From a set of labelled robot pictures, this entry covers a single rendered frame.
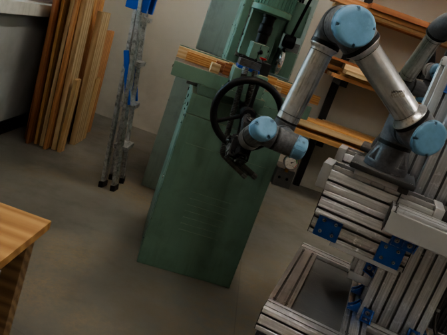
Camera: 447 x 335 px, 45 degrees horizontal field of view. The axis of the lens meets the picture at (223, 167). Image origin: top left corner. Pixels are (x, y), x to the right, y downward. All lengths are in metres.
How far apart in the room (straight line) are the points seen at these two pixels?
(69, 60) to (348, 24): 2.23
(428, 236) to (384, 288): 0.45
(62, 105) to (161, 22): 1.52
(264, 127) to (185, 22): 3.18
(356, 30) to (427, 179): 0.71
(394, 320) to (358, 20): 1.17
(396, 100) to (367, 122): 3.10
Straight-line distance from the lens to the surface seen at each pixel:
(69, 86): 3.53
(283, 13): 2.32
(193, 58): 2.36
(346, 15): 1.61
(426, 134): 1.74
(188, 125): 2.25
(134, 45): 3.03
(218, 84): 2.22
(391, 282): 2.19
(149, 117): 4.82
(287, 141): 1.64
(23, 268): 1.39
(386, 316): 2.23
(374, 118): 4.82
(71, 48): 3.51
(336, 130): 4.32
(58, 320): 1.97
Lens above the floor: 1.10
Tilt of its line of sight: 14 degrees down
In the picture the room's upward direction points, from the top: 20 degrees clockwise
